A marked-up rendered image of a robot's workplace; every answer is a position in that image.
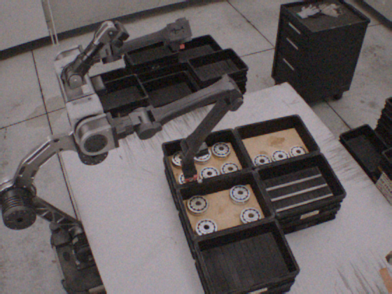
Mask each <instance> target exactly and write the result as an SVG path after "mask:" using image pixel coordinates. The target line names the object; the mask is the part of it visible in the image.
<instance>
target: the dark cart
mask: <svg viewBox="0 0 392 294"><path fill-rule="evenodd" d="M326 3H329V4H335V5H336V6H339V5H341V6H343V8H342V9H343V10H344V11H345V12H346V13H345V14H342V15H338V16H337V17H334V16H332V15H318V17H305V18H303V19H301V18H300V17H298V15H297V14H296V13H301V11H302V7H304V6H305V7H306V8H308V7H309V4H311V5H312V7H311V8H310V9H312V8H313V7H314V6H316V8H318V7H319V5H321V4H326ZM368 22H369V20H368V19H367V18H366V17H364V16H363V15H361V13H359V12H358V11H357V10H356V9H355V8H353V7H352V6H350V5H349V4H348V3H347V2H346V1H344V0H301V1H295V2H292V3H291V2H290V3H285V4H284V3H283V4H281V7H280V11H279V22H278V29H277V33H276V44H275V48H274V59H273V63H272V75H271V77H272V78H273V79H274V80H275V81H276V82H275V84H274V85H278V84H282V83H286V82H288V83H289V84H290V86H291V87H292V88H293V89H294V90H295V91H296V92H297V93H298V94H299V95H300V96H301V98H303V99H304V101H305V102H306V103H307V104H309V103H312V102H315V101H318V100H321V99H324V98H326V97H331V96H333V98H335V99H340V98H341V97H342V95H343V92H346V91H348V90H349V88H350V87H351V82H352V80H353V76H354V71H355V70H356V65H357V63H358V58H359V55H360V53H361V48H362V44H363V40H364V38H365V34H366V30H367V27H368Z"/></svg>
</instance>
